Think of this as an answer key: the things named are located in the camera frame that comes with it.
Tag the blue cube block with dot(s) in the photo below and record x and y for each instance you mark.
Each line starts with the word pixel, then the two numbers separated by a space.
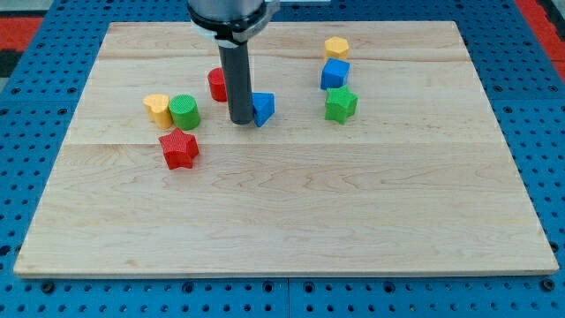
pixel 334 74

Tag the red star block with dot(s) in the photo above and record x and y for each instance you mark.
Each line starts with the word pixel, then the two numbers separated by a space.
pixel 179 149

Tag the green cylinder block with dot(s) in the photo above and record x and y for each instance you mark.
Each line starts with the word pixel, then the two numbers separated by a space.
pixel 184 111

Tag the yellow heart block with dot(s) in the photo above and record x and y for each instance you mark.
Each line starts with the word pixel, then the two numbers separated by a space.
pixel 157 107

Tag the green star block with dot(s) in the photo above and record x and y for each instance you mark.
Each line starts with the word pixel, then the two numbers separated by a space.
pixel 340 104

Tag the yellow hexagon block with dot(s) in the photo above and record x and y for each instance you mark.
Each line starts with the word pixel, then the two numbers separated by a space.
pixel 336 47

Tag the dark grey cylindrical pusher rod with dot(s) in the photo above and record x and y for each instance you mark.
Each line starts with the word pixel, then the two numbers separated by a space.
pixel 237 79

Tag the red cylinder block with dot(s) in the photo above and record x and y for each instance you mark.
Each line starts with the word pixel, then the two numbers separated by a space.
pixel 216 84

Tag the light wooden board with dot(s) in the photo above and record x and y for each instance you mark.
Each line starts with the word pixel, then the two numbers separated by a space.
pixel 418 182

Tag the blue triangle block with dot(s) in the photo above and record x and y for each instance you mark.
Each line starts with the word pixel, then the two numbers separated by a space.
pixel 263 107

